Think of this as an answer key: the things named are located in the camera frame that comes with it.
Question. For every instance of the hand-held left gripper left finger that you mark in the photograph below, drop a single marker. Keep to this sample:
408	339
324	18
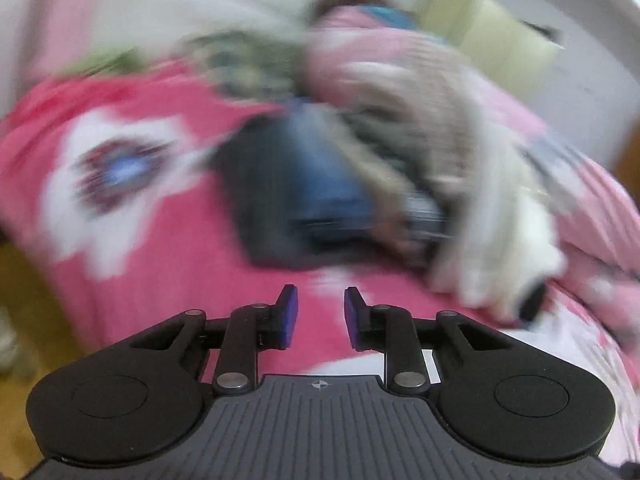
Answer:
289	317

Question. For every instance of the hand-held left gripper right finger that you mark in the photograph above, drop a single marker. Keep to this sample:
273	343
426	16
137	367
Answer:
351	317

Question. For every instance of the black garment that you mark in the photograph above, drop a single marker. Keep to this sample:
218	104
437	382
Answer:
265	210

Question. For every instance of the pink floral blanket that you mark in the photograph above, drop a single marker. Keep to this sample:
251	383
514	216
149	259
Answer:
175	240

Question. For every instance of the blue garment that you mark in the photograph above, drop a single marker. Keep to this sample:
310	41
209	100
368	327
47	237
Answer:
325	170

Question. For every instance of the cream sweater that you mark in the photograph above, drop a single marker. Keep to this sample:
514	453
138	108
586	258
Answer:
510	230

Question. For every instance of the plaid garment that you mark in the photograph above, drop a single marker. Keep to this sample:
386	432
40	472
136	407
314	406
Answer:
245	60

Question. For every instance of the pink floral quilt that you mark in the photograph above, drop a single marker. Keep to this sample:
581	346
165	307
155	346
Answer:
590	210

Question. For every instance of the pale yellow wardrobe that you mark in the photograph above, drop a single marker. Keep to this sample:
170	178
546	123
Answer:
495	45

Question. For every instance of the pink and white headboard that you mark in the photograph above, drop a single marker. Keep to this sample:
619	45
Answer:
40	20

